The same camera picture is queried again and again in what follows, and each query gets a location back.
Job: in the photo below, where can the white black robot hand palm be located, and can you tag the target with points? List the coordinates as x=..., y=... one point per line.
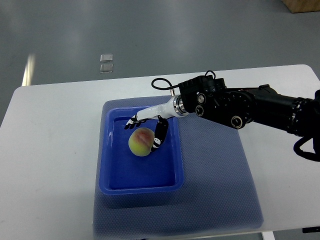
x=173, y=108

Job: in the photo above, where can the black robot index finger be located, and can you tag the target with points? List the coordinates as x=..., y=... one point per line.
x=126, y=127

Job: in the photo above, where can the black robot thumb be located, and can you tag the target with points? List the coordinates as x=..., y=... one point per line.
x=160, y=133

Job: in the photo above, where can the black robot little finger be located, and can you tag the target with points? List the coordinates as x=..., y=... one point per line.
x=133, y=120

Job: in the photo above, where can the yellow-red peach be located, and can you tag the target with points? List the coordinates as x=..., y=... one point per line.
x=141, y=141

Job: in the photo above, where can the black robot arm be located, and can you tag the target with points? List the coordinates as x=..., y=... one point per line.
x=210, y=99

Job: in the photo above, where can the lower metal floor plate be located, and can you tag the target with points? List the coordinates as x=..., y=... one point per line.
x=106, y=68

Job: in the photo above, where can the metal floor plate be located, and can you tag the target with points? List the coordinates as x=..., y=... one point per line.
x=106, y=68
x=106, y=57

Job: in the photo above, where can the upper metal floor plate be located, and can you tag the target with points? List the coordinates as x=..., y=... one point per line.
x=106, y=57

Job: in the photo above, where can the blue plastic tray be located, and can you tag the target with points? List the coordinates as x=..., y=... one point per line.
x=123, y=173

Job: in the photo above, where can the blue-grey textured mat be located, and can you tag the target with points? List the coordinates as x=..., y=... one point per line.
x=218, y=193

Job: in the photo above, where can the wooden box corner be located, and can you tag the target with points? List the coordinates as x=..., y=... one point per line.
x=302, y=6

